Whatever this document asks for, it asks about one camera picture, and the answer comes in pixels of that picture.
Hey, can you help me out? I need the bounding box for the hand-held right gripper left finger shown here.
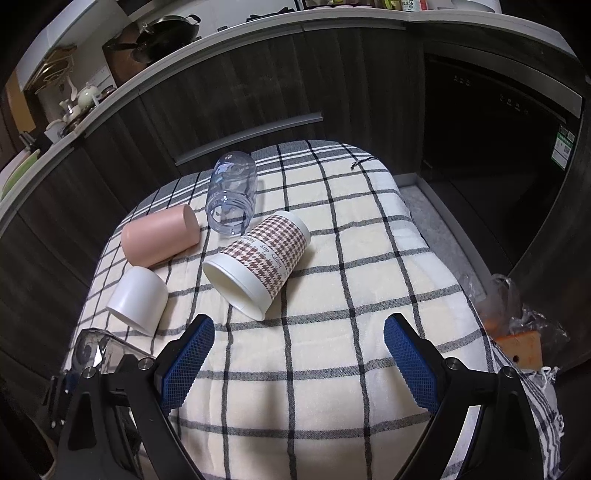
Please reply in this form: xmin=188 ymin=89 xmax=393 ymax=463
xmin=55 ymin=314 xmax=216 ymax=480

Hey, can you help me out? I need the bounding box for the gold wire rack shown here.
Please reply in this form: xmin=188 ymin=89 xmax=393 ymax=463
xmin=25 ymin=46 xmax=77 ymax=90

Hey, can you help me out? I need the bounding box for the black wok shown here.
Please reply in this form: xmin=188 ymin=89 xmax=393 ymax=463
xmin=107 ymin=15 xmax=202 ymax=64

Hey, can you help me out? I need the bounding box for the orange box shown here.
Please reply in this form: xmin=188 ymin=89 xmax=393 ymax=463
xmin=499 ymin=330 xmax=543 ymax=371

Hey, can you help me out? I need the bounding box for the clear glass cup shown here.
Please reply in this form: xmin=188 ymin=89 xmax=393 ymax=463
xmin=69 ymin=328 xmax=155 ymax=374

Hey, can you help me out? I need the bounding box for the black built-in appliance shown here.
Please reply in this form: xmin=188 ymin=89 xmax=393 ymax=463
xmin=420 ymin=53 xmax=583 ymax=278

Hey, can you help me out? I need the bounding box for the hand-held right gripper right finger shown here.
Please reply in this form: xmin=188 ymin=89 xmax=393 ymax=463
xmin=383 ymin=313 xmax=544 ymax=480

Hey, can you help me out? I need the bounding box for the houndstooth paper cup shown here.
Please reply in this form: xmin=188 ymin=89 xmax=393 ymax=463
xmin=202 ymin=210 xmax=311 ymax=322

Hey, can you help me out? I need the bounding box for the checkered blanket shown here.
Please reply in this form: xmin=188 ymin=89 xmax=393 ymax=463
xmin=62 ymin=140 xmax=566 ymax=480

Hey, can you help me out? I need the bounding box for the green cutting board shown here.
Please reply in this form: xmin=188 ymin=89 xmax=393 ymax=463
xmin=0 ymin=148 xmax=41 ymax=199

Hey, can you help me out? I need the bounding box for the white cup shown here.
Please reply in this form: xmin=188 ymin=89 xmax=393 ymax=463
xmin=106 ymin=267 xmax=169 ymax=336

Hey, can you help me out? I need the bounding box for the white teapot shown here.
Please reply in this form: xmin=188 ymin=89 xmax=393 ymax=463
xmin=76 ymin=83 xmax=100 ymax=108

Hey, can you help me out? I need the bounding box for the clear plastic cup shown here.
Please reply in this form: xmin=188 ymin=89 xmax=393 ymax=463
xmin=205 ymin=151 xmax=258 ymax=236

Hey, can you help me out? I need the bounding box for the green label sticker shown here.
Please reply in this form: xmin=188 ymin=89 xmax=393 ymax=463
xmin=553 ymin=126 xmax=576 ymax=169

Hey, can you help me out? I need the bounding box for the grey drawer handle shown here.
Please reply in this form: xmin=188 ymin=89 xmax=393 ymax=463
xmin=174 ymin=112 xmax=324 ymax=167

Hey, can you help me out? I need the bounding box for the clear plastic bag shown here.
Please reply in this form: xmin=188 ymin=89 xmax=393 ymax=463
xmin=478 ymin=274 xmax=571 ymax=358

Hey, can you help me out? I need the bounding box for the pink cup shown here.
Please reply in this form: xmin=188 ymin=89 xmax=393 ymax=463
xmin=121 ymin=204 xmax=201 ymax=268

